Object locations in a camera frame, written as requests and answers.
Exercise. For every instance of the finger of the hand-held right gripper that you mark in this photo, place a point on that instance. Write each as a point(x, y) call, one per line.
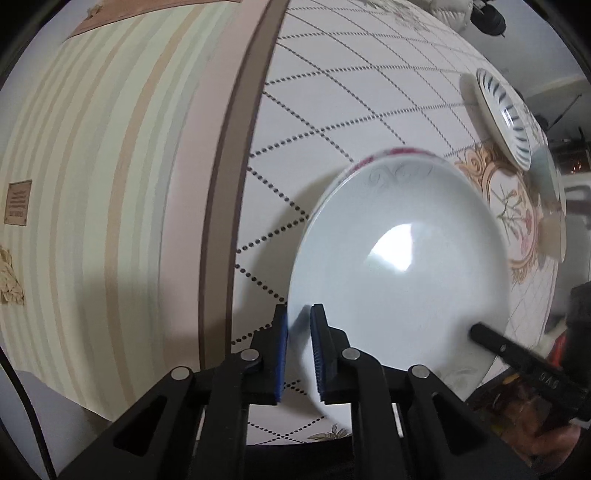
point(517, 353)

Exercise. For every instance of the white plate with red rim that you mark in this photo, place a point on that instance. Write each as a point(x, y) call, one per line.
point(406, 277)

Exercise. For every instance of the black device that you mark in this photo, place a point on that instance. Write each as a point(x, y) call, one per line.
point(489, 18)

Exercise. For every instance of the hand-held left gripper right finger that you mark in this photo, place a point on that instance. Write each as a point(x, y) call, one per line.
point(318, 355)

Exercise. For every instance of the blue striped plate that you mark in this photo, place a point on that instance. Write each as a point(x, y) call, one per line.
point(503, 117)

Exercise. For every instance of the checked floral tablecloth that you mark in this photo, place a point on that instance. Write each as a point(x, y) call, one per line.
point(360, 106)

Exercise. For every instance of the person's right hand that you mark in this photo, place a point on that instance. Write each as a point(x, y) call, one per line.
point(549, 441)

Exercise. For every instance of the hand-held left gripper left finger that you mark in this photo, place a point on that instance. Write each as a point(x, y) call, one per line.
point(280, 355)

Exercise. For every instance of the brown wall plaque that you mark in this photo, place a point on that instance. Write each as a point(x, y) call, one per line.
point(18, 203)

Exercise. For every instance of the beige wall ornament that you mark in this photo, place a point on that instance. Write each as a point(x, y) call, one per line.
point(8, 277)

